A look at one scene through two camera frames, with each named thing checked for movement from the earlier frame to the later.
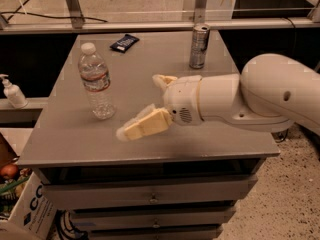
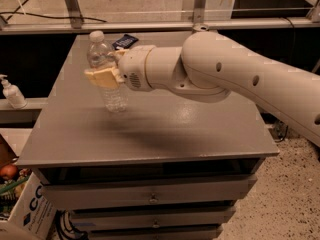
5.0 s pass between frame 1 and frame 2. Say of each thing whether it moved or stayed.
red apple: stayed
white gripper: moved
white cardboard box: stayed
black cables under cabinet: stayed
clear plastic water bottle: moved
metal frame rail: stayed
